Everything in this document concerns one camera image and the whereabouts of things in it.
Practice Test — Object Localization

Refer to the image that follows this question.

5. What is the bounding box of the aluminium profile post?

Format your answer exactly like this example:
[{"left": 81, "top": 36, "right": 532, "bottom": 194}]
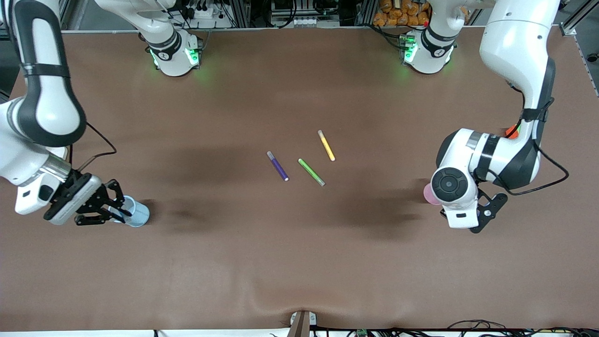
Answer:
[{"left": 289, "top": 310, "right": 317, "bottom": 337}]

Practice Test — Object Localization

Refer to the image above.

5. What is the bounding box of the silver frame post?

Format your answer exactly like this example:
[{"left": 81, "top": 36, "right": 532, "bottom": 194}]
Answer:
[{"left": 559, "top": 0, "right": 589, "bottom": 37}]

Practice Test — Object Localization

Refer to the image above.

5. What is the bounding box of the bag of orange items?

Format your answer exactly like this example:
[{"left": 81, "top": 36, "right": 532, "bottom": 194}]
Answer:
[{"left": 373, "top": 0, "right": 430, "bottom": 27}]

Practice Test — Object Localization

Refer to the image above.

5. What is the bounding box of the blue mesh cup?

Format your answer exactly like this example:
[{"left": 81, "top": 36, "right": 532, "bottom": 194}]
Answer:
[{"left": 110, "top": 196, "right": 151, "bottom": 228}]

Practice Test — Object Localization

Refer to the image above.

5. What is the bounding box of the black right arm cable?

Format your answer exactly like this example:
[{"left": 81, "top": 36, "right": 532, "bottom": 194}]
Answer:
[{"left": 70, "top": 122, "right": 117, "bottom": 172}]

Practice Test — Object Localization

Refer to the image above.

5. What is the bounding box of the purple marker pen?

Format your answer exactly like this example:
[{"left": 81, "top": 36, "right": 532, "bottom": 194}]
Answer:
[{"left": 266, "top": 150, "right": 290, "bottom": 182}]

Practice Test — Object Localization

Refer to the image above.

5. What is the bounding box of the brown table mat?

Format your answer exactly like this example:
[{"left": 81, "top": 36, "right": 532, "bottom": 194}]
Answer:
[{"left": 0, "top": 26, "right": 599, "bottom": 333}]

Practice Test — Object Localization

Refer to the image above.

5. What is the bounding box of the white power strip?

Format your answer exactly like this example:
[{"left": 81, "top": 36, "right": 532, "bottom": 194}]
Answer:
[{"left": 190, "top": 4, "right": 225, "bottom": 20}]

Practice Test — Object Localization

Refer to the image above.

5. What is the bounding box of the green marker pen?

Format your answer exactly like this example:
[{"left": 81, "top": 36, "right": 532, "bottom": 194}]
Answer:
[{"left": 298, "top": 158, "right": 326, "bottom": 187}]

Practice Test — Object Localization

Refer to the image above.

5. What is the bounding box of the yellow marker pen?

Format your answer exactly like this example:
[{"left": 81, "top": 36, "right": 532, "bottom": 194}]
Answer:
[{"left": 317, "top": 130, "right": 336, "bottom": 162}]

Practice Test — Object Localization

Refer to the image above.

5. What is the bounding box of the pink mesh cup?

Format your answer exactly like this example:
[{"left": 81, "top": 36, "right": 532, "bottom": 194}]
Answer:
[{"left": 423, "top": 183, "right": 441, "bottom": 206}]

